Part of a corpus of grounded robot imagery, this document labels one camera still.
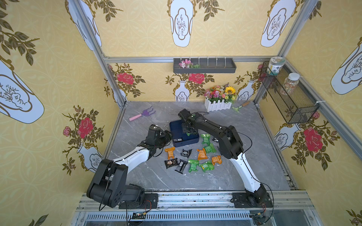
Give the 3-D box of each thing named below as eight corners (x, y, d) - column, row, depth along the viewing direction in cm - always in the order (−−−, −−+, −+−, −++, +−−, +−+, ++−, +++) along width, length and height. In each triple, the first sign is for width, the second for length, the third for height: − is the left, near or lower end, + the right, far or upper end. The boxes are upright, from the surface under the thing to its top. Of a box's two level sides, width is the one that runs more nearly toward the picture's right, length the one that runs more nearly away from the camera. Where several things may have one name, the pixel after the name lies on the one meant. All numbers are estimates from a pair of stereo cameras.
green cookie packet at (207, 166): (202, 173, 85) (202, 172, 83) (199, 165, 88) (199, 163, 87) (214, 169, 87) (214, 167, 85) (210, 161, 90) (211, 159, 88)
